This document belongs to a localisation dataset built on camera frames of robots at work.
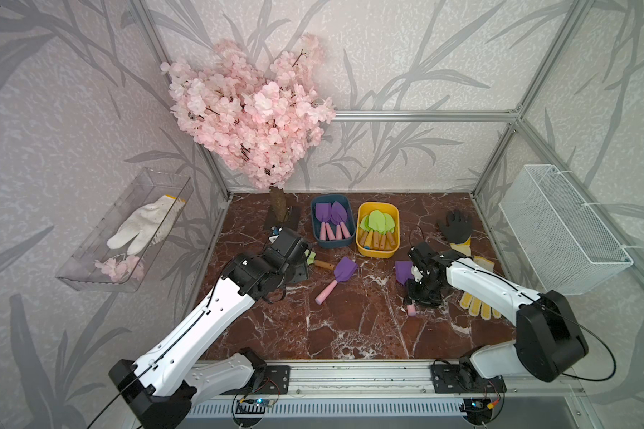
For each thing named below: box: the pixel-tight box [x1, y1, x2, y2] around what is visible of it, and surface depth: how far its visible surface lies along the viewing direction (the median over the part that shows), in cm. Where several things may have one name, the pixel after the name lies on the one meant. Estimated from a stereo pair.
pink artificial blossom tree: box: [161, 35, 337, 228], surface depth 74 cm
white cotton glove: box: [106, 194, 187, 256], surface depth 68 cm
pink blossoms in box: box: [94, 254, 145, 283], surface depth 60 cm
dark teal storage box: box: [310, 193, 356, 249], surface depth 104 cm
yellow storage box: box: [355, 201, 400, 259], surface depth 110 cm
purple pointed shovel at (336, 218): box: [330, 201, 343, 241], surface depth 113 cm
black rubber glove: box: [437, 210, 474, 244], surface depth 110 cm
